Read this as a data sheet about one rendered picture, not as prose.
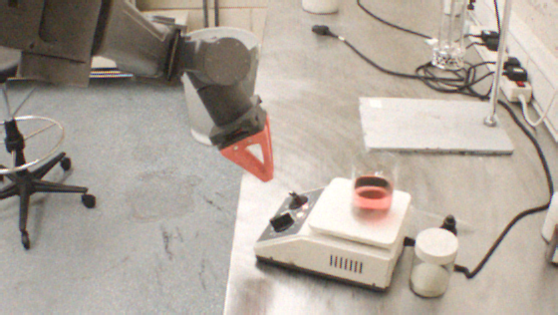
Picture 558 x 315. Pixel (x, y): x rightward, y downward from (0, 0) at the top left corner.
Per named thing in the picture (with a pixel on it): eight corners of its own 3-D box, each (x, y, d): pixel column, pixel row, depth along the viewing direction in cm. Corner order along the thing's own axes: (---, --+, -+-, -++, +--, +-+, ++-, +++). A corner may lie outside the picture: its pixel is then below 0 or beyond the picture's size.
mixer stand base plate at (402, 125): (366, 151, 112) (366, 146, 111) (357, 101, 129) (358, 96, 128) (514, 154, 111) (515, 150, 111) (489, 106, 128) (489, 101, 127)
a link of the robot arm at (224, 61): (142, 15, 76) (129, 80, 77) (159, 5, 65) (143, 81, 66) (227, 32, 81) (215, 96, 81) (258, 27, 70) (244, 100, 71)
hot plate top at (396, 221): (305, 228, 81) (305, 223, 80) (333, 180, 90) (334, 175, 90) (392, 250, 77) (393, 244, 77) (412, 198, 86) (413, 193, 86)
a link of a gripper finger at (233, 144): (292, 157, 87) (260, 99, 84) (291, 176, 80) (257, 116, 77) (249, 175, 88) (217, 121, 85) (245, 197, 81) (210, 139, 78)
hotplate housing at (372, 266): (251, 260, 87) (250, 217, 83) (286, 209, 97) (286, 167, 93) (402, 299, 80) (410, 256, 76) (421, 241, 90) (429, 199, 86)
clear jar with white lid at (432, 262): (417, 302, 80) (425, 259, 75) (402, 274, 84) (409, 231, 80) (454, 294, 81) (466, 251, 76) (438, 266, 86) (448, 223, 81)
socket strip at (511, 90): (508, 102, 130) (512, 85, 127) (467, 37, 163) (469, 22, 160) (530, 103, 129) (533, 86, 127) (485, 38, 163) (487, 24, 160)
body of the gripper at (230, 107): (264, 104, 85) (239, 58, 83) (259, 129, 76) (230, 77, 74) (224, 124, 87) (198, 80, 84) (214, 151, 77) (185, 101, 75)
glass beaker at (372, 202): (337, 214, 83) (341, 161, 78) (366, 194, 87) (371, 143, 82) (378, 237, 79) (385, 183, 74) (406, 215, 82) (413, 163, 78)
